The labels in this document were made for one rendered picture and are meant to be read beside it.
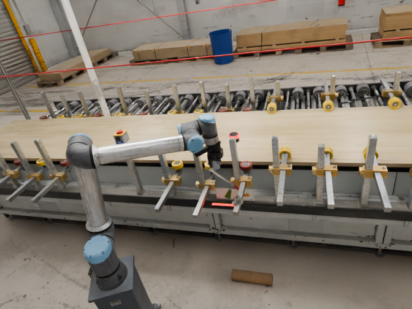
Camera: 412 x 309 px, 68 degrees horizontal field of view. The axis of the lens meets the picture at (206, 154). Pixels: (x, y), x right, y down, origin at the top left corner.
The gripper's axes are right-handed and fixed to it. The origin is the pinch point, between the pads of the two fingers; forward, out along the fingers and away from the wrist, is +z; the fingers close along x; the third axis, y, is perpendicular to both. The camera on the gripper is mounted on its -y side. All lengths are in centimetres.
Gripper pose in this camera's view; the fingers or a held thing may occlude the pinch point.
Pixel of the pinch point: (213, 169)
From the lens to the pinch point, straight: 188.6
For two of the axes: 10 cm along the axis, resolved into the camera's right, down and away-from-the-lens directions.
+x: 2.7, -5.5, 7.9
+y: 9.5, 0.1, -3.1
